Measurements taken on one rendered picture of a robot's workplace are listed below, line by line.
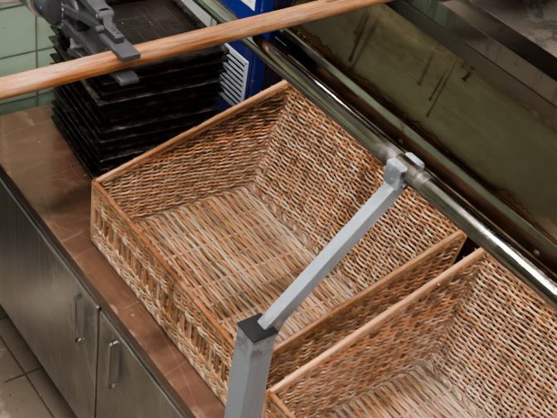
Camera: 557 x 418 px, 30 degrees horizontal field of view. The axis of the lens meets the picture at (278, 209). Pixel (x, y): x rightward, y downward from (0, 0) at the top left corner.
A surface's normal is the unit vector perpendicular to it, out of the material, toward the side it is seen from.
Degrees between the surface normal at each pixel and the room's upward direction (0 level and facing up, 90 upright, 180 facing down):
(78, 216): 0
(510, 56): 90
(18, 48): 90
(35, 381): 0
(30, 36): 90
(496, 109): 70
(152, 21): 0
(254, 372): 90
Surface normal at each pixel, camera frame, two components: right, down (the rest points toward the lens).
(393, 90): -0.71, 0.00
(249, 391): 0.58, 0.57
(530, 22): 0.13, -0.77
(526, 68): -0.80, 0.29
